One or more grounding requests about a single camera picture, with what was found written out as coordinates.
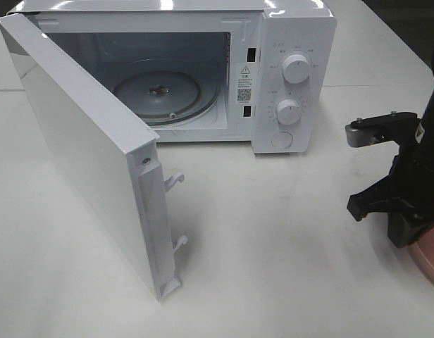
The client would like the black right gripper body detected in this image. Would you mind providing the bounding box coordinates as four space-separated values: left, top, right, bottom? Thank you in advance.
350 112 434 248

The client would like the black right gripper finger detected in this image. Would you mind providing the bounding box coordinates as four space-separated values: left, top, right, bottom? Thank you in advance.
347 177 407 221

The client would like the pink round plate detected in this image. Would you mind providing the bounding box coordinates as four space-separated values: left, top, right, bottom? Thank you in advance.
409 227 434 284

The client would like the white round door button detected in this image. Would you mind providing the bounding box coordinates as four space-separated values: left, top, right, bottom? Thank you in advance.
271 131 293 149

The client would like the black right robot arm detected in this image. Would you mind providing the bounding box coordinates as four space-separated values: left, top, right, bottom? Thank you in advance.
345 50 434 248

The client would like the lower white round knob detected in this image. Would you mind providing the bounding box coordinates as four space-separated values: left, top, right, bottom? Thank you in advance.
275 99 302 125

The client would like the white round knob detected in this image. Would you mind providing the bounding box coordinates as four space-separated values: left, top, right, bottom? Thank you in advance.
275 99 302 125
281 51 311 85

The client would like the upper white round knob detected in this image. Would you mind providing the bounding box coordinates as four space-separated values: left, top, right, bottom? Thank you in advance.
281 51 311 85

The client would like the white microwave oven body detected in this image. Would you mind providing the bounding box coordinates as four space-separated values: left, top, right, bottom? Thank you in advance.
5 1 337 154

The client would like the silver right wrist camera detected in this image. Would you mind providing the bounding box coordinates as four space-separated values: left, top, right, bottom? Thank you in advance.
345 125 379 148

